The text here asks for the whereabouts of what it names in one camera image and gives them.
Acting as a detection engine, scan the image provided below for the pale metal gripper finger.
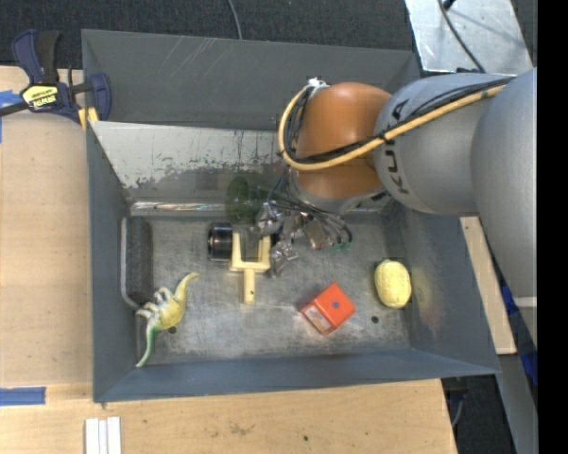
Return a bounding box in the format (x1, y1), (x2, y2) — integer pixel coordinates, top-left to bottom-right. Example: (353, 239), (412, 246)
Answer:
(280, 228), (301, 262)
(268, 245), (287, 277)

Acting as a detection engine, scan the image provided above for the short black cylinder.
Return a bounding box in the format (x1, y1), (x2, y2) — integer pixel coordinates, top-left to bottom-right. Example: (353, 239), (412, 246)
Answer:
(206, 222), (235, 262)

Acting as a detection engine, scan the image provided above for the orange box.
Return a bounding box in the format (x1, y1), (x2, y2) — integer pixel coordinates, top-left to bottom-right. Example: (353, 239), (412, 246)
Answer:
(299, 282), (357, 336)

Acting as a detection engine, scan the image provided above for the grey metal bin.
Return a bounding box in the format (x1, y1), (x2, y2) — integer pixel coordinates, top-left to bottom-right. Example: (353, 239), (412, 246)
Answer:
(79, 28), (503, 404)

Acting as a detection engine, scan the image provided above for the dark green clear glass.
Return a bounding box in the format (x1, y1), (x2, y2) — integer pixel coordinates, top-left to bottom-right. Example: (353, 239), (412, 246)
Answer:
(223, 174), (267, 227)

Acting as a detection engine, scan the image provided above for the yellow oval sponge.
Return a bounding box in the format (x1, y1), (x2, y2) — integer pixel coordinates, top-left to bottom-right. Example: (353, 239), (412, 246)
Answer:
(373, 258), (413, 309)

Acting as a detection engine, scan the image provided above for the yellow-green toy dinosaur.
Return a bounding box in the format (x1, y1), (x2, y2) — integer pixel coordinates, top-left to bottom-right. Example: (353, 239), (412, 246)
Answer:
(134, 271), (201, 369)

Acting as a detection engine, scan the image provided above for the dark grey paint roller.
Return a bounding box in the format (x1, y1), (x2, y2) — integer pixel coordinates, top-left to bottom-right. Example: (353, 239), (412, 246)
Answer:
(119, 215), (155, 309)

